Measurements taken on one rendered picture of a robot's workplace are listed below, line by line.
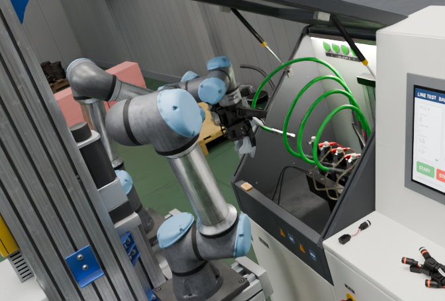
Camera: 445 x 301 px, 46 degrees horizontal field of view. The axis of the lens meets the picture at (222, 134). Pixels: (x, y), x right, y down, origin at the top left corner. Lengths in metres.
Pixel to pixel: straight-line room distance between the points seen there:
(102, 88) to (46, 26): 9.52
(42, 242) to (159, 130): 0.52
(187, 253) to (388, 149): 0.69
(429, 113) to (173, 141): 0.71
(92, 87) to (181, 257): 0.66
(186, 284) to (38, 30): 9.97
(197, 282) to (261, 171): 0.90
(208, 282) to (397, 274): 0.52
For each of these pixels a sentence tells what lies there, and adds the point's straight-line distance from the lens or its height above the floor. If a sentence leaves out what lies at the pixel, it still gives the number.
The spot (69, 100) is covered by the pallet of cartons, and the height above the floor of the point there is 0.62.
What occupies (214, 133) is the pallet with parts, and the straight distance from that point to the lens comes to 4.97.
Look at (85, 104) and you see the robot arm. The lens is 1.96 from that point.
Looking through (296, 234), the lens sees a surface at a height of 0.92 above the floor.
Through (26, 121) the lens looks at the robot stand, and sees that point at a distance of 1.44.
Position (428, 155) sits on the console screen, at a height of 1.23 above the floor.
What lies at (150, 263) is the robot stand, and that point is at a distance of 1.75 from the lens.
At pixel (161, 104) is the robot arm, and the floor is 1.66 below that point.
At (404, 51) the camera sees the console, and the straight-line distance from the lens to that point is 1.58.
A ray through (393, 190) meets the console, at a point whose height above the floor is 1.08.
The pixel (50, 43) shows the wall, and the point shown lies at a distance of 11.34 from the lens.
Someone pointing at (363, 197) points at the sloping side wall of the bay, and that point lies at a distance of 1.78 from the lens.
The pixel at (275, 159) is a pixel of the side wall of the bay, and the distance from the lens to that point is 2.35.
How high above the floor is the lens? 2.01
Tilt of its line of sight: 22 degrees down
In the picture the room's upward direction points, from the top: 19 degrees counter-clockwise
